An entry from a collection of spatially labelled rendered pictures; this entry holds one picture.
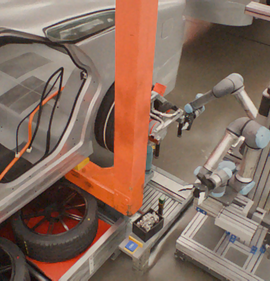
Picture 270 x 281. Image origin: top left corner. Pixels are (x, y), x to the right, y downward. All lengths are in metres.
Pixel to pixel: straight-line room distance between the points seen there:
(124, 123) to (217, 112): 2.72
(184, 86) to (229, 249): 2.71
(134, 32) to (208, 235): 1.90
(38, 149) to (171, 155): 1.67
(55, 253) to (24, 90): 1.35
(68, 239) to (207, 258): 1.07
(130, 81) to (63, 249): 1.36
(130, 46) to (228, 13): 3.29
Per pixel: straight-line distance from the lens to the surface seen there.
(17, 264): 2.88
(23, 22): 2.41
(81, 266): 2.96
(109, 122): 3.08
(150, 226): 2.94
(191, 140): 4.53
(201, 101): 3.25
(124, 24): 2.12
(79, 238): 2.96
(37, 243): 2.95
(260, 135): 2.40
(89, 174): 3.09
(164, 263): 3.43
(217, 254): 3.27
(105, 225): 3.28
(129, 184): 2.75
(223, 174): 2.37
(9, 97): 3.40
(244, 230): 2.82
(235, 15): 5.36
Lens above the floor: 2.87
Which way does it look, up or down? 40 degrees down
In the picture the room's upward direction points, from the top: 3 degrees clockwise
